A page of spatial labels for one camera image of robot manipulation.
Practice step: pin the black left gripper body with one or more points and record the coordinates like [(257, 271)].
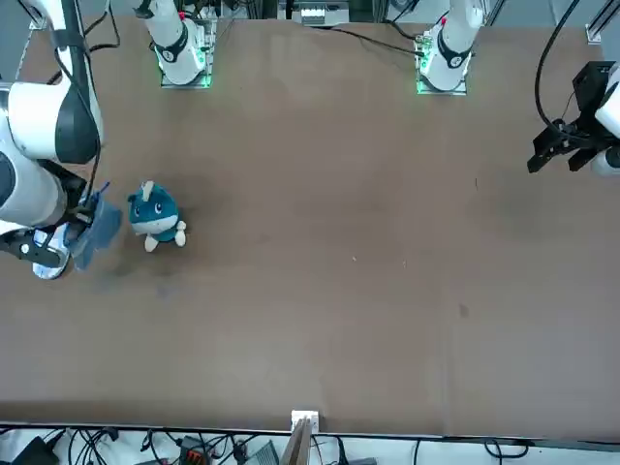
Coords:
[(581, 133)]

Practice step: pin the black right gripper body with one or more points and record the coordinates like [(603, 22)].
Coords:
[(77, 201)]

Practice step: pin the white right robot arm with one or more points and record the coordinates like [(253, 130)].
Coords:
[(29, 121)]

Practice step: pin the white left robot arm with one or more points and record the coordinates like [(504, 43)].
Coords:
[(455, 43)]

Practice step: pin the small blue plush doll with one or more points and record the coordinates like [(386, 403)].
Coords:
[(155, 218)]

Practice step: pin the aluminium corner profile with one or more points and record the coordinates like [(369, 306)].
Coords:
[(595, 29)]

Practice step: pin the large black power adapter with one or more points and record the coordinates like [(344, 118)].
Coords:
[(36, 453)]

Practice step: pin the grey equipment box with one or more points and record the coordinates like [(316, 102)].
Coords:
[(312, 14)]

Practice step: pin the orange and black device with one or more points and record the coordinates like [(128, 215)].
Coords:
[(194, 455)]

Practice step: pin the ribbed black power supply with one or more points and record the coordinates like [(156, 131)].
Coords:
[(361, 461), (264, 455)]

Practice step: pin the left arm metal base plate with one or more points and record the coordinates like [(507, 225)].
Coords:
[(438, 92)]

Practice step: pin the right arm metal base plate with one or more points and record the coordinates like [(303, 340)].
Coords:
[(207, 58)]

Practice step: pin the aluminium post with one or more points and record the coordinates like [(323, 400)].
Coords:
[(300, 445)]

